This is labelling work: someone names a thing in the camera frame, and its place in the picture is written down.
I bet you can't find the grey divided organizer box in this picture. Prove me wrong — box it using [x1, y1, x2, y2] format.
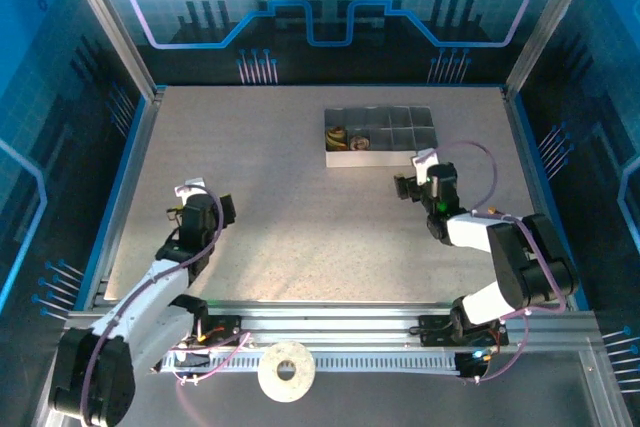
[323, 105, 441, 169]

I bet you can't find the green red orange striped sock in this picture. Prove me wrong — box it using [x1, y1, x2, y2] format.
[324, 126, 348, 152]

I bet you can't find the blue table edge strip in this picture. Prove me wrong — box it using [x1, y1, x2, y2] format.
[509, 91, 590, 311]

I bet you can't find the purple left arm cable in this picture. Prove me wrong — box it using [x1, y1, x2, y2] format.
[79, 185, 225, 421]

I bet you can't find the white tape roll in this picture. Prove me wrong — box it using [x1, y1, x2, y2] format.
[257, 340, 317, 404]

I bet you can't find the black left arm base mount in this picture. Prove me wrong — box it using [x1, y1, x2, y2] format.
[204, 314, 244, 344]

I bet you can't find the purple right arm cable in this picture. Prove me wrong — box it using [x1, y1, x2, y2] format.
[432, 140, 569, 386]

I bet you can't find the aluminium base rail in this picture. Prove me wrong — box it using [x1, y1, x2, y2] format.
[64, 299, 601, 348]

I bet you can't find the white slotted cable duct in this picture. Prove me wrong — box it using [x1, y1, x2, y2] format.
[159, 349, 461, 376]

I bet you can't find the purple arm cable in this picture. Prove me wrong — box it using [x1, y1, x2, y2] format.
[432, 140, 569, 386]
[79, 185, 225, 421]

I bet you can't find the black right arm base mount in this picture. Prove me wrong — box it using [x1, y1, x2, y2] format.
[417, 314, 509, 348]

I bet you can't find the aluminium corner post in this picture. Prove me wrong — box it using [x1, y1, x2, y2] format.
[504, 0, 601, 98]
[57, 0, 166, 101]

